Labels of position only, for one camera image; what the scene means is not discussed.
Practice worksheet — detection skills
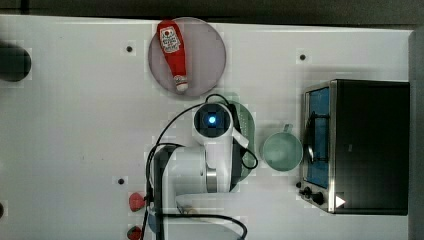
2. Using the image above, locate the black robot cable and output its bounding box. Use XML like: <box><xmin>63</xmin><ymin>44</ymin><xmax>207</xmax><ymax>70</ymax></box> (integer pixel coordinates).
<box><xmin>139</xmin><ymin>93</ymin><xmax>259</xmax><ymax>240</ymax></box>

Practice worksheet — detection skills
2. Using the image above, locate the black cylinder near arm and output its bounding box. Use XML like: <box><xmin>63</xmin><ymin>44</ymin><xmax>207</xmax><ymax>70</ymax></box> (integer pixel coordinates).
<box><xmin>0</xmin><ymin>42</ymin><xmax>32</xmax><ymax>82</ymax></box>

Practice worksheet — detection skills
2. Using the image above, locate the grey round plate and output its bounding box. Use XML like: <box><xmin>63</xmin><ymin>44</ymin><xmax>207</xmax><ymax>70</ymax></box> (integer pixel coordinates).
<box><xmin>148</xmin><ymin>17</ymin><xmax>226</xmax><ymax>97</ymax></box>

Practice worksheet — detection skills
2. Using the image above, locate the red ketchup bottle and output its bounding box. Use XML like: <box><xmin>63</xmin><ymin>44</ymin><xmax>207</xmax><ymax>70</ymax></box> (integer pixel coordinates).
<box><xmin>157</xmin><ymin>20</ymin><xmax>188</xmax><ymax>92</ymax></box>

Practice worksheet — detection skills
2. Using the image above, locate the red toy strawberry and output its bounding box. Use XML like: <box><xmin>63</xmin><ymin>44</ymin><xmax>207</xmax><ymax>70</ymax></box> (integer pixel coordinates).
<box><xmin>129</xmin><ymin>192</ymin><xmax>145</xmax><ymax>212</ymax></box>
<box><xmin>127</xmin><ymin>226</ymin><xmax>143</xmax><ymax>240</ymax></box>

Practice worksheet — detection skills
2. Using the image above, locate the black toaster oven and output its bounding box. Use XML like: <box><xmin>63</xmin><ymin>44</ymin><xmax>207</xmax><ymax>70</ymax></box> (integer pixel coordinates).
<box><xmin>296</xmin><ymin>79</ymin><xmax>410</xmax><ymax>216</ymax></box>

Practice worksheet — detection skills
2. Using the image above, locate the green plastic measuring cup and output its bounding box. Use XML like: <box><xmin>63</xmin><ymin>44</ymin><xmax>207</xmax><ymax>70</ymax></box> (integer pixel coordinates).
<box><xmin>261</xmin><ymin>124</ymin><xmax>303</xmax><ymax>172</ymax></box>

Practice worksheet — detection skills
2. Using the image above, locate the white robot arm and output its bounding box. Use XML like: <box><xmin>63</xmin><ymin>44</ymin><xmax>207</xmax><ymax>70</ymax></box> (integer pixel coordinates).
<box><xmin>146</xmin><ymin>102</ymin><xmax>249</xmax><ymax>240</ymax></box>

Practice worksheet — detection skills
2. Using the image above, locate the green oval plastic strainer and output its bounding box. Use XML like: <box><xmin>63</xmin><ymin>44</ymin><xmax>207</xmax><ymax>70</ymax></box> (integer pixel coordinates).
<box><xmin>220</xmin><ymin>95</ymin><xmax>258</xmax><ymax>190</ymax></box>

